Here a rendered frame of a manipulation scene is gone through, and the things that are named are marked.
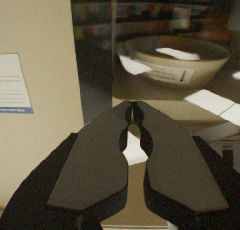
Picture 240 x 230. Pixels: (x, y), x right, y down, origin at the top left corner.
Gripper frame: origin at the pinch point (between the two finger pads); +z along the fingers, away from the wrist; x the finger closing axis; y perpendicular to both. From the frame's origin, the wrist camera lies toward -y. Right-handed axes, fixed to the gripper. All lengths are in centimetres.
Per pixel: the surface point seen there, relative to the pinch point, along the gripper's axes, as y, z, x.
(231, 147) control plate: 11.3, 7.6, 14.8
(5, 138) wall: 55, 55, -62
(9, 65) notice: 16, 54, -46
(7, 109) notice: 37, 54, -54
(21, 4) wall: -6, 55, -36
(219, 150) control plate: 11.6, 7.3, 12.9
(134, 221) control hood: 18.4, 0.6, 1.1
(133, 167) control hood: 13.3, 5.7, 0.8
